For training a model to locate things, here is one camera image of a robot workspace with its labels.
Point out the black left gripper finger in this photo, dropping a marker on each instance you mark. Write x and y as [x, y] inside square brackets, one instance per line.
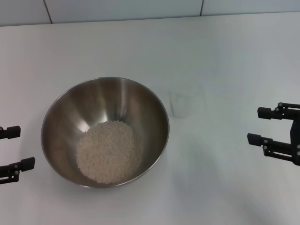
[28, 163]
[12, 132]

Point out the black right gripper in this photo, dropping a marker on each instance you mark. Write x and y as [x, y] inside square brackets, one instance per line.
[296, 131]

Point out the stainless steel mixing bowl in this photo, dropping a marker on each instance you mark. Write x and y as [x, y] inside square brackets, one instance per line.
[70, 117]

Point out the clear plastic measuring cup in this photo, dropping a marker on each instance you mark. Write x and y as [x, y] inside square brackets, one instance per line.
[187, 105]

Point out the white rice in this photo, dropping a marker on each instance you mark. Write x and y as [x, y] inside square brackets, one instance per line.
[110, 152]

